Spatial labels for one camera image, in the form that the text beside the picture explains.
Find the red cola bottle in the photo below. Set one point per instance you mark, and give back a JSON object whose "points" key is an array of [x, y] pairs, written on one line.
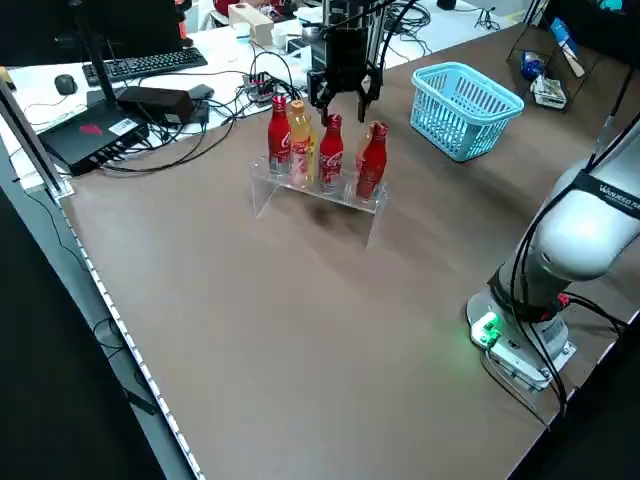
{"points": [[279, 140], [331, 160], [374, 165]]}

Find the aluminium profile post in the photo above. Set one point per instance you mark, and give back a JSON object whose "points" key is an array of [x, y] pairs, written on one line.
{"points": [[30, 135]]}

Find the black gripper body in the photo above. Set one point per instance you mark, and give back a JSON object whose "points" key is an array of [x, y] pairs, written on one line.
{"points": [[350, 60]]}

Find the black keyboard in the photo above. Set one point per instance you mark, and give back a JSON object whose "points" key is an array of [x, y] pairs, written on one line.
{"points": [[150, 62]]}

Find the black device box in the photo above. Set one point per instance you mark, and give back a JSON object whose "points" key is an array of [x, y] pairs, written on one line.
{"points": [[85, 140]]}

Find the light blue plastic basket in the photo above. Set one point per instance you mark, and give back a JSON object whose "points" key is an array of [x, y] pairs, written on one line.
{"points": [[462, 150]]}

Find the black computer monitor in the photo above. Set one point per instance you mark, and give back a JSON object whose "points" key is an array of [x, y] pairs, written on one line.
{"points": [[100, 25]]}

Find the orange tea bottle red label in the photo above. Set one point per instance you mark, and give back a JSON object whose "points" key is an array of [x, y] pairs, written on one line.
{"points": [[301, 135], [361, 155]]}

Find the teal chips bag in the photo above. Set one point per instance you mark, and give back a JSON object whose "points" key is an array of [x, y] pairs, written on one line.
{"points": [[562, 32]]}

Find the white cup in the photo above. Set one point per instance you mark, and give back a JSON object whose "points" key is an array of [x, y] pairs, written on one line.
{"points": [[278, 37], [242, 32]]}

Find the small black adapter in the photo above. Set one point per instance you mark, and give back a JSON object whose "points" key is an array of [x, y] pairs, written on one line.
{"points": [[201, 91]]}

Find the black power brick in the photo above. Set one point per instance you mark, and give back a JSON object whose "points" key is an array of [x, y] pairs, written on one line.
{"points": [[155, 102]]}

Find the yellow label tea bottle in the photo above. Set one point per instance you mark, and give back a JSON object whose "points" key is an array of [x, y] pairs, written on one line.
{"points": [[313, 152]]}

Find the blue cracker bag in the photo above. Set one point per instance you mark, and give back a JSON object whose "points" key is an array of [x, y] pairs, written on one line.
{"points": [[530, 62]]}

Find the black computer mouse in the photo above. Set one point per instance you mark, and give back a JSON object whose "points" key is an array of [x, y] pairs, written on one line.
{"points": [[66, 84]]}

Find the black stand pole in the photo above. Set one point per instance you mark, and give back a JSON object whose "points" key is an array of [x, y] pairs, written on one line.
{"points": [[95, 55]]}

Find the usb hub with red lights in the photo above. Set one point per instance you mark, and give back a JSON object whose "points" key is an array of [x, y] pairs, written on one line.
{"points": [[259, 87]]}

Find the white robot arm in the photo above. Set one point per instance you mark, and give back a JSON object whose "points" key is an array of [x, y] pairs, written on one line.
{"points": [[575, 235]]}

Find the aluminium camera stand post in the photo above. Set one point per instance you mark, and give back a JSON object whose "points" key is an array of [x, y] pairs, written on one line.
{"points": [[376, 25]]}

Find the clear acrylic bottle tray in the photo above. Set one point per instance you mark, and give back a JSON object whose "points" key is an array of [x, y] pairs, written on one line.
{"points": [[260, 190]]}

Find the white snack pack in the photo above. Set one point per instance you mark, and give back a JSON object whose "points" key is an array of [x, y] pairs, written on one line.
{"points": [[550, 91]]}

